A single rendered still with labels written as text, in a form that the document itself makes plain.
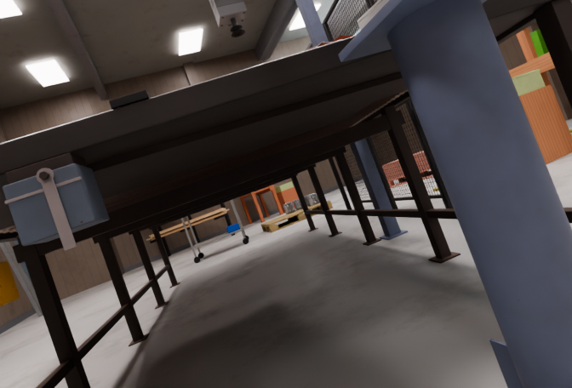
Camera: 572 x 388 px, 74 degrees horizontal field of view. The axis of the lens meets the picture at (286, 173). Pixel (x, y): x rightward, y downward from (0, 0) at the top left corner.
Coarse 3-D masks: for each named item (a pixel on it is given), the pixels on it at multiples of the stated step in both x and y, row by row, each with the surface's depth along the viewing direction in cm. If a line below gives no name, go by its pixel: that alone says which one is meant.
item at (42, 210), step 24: (24, 168) 73; (48, 168) 72; (72, 168) 73; (24, 192) 71; (48, 192) 71; (72, 192) 73; (96, 192) 80; (24, 216) 71; (48, 216) 72; (72, 216) 72; (96, 216) 74; (24, 240) 71; (48, 240) 77; (72, 240) 71
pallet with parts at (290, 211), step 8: (296, 200) 734; (312, 200) 714; (288, 208) 727; (296, 208) 736; (312, 208) 751; (320, 208) 717; (288, 216) 671; (296, 216) 675; (304, 216) 671; (264, 224) 700; (272, 224) 655; (280, 224) 730
